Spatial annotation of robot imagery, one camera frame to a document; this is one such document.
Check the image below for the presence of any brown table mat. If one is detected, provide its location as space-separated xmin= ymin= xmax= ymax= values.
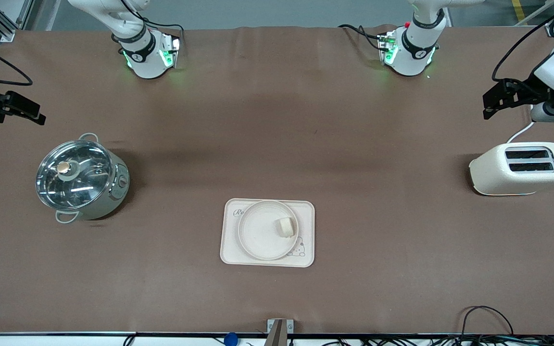
xmin=0 ymin=25 xmax=554 ymax=335

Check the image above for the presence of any cream rabbit print tray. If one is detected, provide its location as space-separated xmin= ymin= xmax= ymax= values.
xmin=220 ymin=198 xmax=315 ymax=268

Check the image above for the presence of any grey electric cooking pot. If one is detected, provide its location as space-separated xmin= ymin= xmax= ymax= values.
xmin=36 ymin=133 xmax=131 ymax=224

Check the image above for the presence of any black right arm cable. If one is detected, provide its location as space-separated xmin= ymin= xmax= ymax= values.
xmin=0 ymin=37 xmax=34 ymax=87

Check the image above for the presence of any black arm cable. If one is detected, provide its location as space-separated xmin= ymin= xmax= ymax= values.
xmin=492 ymin=0 xmax=554 ymax=82
xmin=0 ymin=37 xmax=34 ymax=87

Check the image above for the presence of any glass pot lid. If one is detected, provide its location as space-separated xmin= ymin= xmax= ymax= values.
xmin=36 ymin=140 xmax=114 ymax=211

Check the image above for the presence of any white toaster power cable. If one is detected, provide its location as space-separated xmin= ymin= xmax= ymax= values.
xmin=506 ymin=121 xmax=536 ymax=144

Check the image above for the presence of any black left base cable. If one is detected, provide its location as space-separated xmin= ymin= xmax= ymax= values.
xmin=338 ymin=24 xmax=384 ymax=50

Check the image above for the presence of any black base cable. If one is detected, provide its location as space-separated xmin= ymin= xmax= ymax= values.
xmin=121 ymin=0 xmax=185 ymax=40
xmin=338 ymin=24 xmax=384 ymax=50

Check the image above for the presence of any cream two-slot toaster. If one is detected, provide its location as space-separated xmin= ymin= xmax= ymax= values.
xmin=469 ymin=142 xmax=554 ymax=196

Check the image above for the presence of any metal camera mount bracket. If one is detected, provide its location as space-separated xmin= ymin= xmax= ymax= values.
xmin=266 ymin=318 xmax=294 ymax=346

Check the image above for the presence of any pale steamed bun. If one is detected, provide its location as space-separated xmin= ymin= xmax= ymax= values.
xmin=276 ymin=217 xmax=297 ymax=238

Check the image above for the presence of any black right base cable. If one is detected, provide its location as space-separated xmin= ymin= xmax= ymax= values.
xmin=121 ymin=0 xmax=185 ymax=40

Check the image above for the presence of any cream round plate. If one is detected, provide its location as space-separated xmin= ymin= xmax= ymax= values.
xmin=237 ymin=199 xmax=300 ymax=261

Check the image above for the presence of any black looped cable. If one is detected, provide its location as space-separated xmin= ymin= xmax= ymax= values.
xmin=460 ymin=306 xmax=515 ymax=338

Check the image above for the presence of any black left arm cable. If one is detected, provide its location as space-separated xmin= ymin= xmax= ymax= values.
xmin=492 ymin=0 xmax=554 ymax=82

